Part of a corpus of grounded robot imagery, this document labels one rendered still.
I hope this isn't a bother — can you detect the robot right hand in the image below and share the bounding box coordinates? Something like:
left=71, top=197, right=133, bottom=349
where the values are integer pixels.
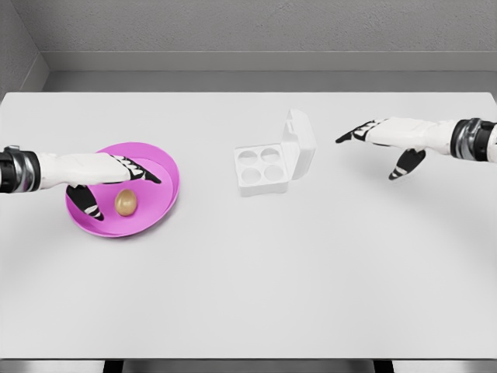
left=335, top=117, right=432, bottom=181

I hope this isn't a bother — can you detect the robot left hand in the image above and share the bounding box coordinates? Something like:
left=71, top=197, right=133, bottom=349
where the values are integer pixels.
left=65, top=152, right=162, bottom=221

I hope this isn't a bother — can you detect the brown egg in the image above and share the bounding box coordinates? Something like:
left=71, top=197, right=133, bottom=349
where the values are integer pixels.
left=114, top=189, right=138, bottom=218

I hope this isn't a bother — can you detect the white egg box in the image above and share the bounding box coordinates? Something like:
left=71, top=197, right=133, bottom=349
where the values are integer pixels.
left=233, top=108, right=318, bottom=198

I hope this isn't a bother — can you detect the pink round plate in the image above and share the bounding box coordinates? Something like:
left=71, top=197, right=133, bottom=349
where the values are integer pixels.
left=64, top=142, right=181, bottom=238

